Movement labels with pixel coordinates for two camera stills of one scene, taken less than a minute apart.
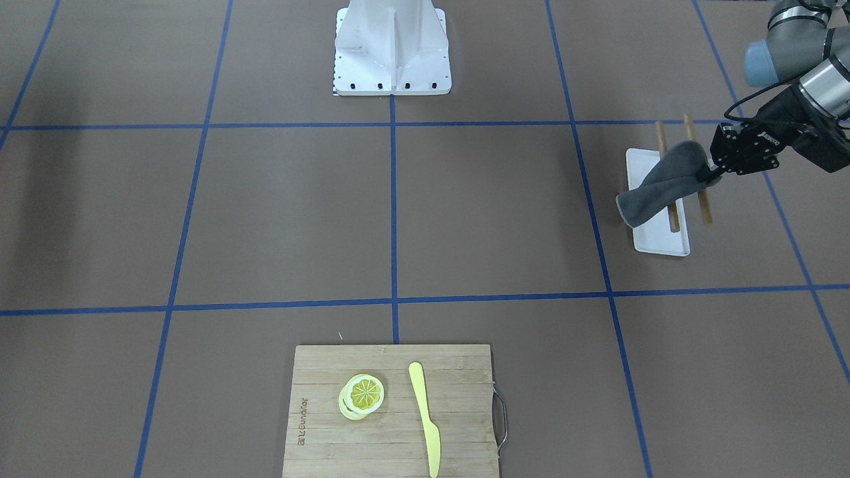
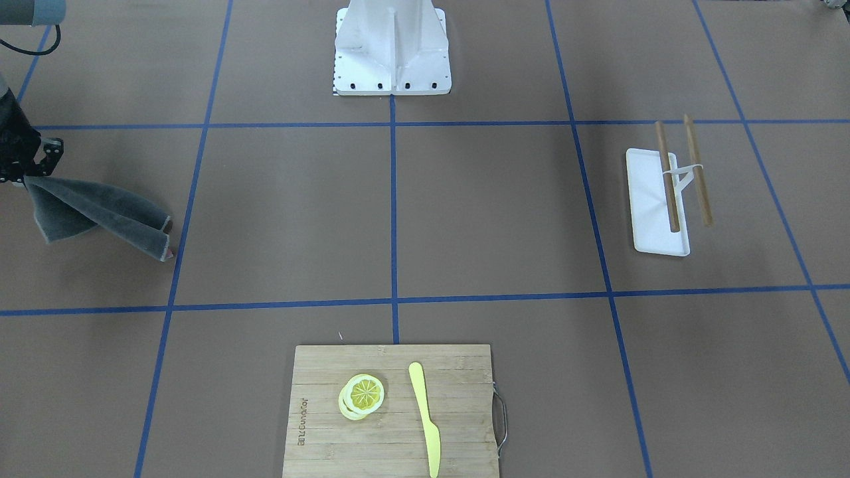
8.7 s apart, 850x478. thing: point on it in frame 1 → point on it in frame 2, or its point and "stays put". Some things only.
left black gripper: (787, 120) → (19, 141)
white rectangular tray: (654, 235) stays put
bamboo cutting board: (321, 441) stays put
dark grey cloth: (679, 172) → (62, 207)
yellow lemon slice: (361, 395) stays put
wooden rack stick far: (702, 195) stays put
